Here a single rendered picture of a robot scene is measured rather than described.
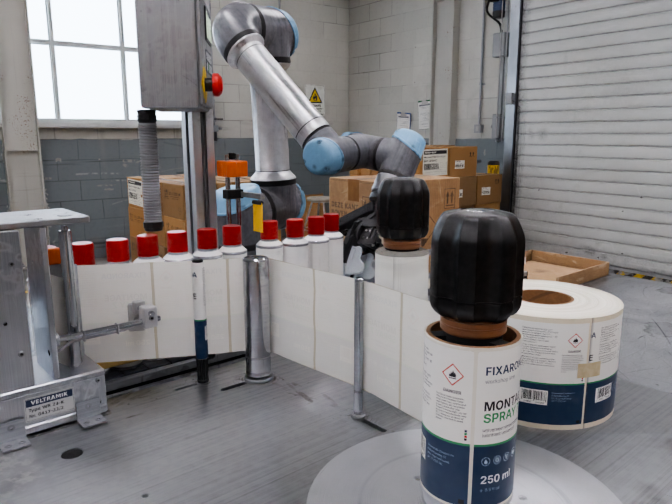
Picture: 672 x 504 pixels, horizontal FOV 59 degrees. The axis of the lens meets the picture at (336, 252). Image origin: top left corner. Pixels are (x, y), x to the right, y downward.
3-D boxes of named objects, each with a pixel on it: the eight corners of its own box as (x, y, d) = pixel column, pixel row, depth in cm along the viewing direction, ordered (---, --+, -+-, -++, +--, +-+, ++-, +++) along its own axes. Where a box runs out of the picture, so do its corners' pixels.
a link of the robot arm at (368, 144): (326, 131, 130) (368, 139, 125) (353, 129, 139) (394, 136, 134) (323, 167, 133) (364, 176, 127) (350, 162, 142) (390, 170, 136)
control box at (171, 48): (140, 108, 96) (132, -18, 93) (159, 112, 113) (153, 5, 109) (204, 108, 97) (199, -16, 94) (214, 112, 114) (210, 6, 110)
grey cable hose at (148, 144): (148, 232, 104) (140, 109, 100) (140, 230, 107) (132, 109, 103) (167, 230, 107) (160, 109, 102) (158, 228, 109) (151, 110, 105)
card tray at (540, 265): (556, 292, 159) (557, 277, 158) (475, 275, 178) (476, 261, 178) (608, 274, 178) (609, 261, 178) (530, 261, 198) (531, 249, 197)
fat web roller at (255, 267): (254, 387, 87) (250, 261, 84) (237, 377, 91) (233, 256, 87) (279, 378, 90) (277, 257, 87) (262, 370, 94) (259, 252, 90)
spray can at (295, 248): (287, 327, 114) (285, 221, 110) (280, 319, 119) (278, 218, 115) (313, 324, 116) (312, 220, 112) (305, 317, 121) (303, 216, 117)
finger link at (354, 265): (351, 288, 120) (367, 246, 121) (331, 283, 124) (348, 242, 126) (360, 293, 122) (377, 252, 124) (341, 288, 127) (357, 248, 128)
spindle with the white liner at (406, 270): (401, 375, 91) (405, 180, 86) (361, 359, 98) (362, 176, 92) (438, 361, 97) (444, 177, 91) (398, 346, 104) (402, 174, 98)
